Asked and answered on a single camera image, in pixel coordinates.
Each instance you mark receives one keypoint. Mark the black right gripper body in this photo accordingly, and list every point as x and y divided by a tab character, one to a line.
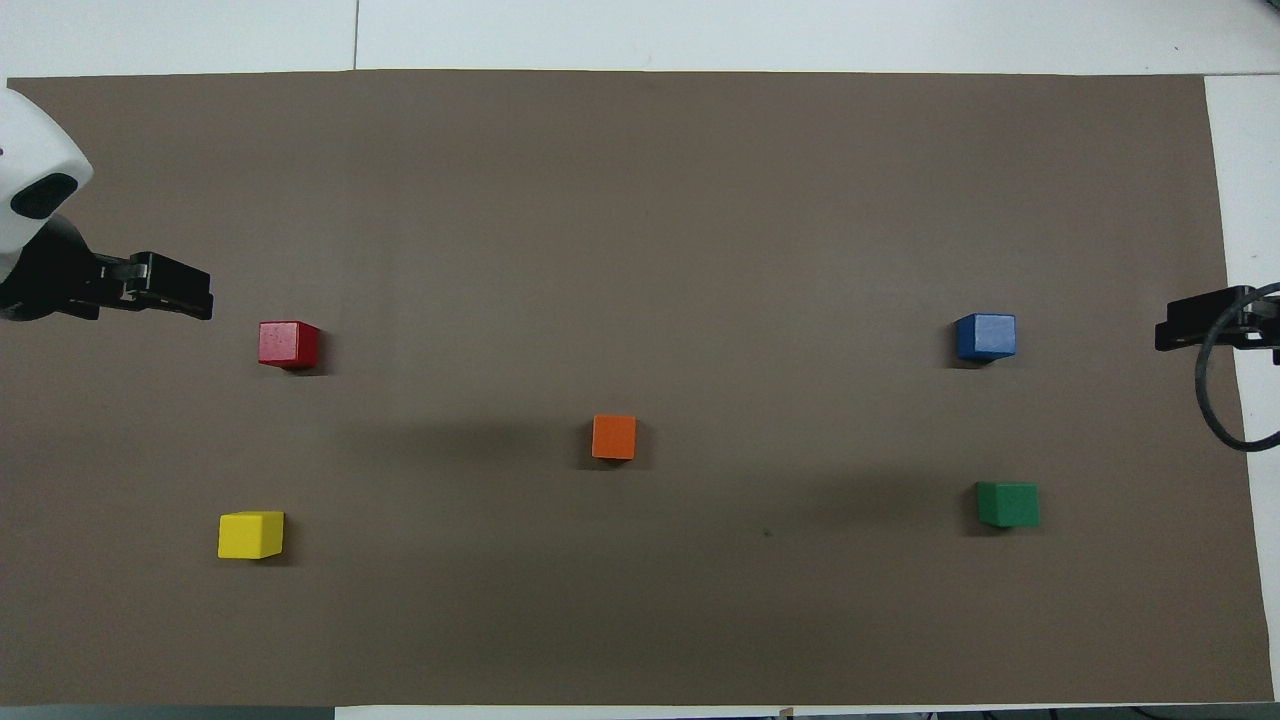
1265	320

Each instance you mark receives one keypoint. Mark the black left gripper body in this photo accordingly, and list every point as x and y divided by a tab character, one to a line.
50	280

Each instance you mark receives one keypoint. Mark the red wooden block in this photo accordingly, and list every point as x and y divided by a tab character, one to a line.
288	344

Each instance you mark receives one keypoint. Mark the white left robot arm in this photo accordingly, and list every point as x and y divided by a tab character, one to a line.
35	140

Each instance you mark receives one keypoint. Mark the blue wooden block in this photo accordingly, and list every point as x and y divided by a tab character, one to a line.
986	336

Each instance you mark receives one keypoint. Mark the yellow wooden block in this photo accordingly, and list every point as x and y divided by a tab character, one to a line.
250	535

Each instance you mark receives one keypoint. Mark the green wooden block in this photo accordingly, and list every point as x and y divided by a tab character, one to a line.
1008	504

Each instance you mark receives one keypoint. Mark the orange wooden block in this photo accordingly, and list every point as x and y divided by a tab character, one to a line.
614	437

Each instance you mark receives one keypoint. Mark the brown table mat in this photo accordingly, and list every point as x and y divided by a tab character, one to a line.
640	200

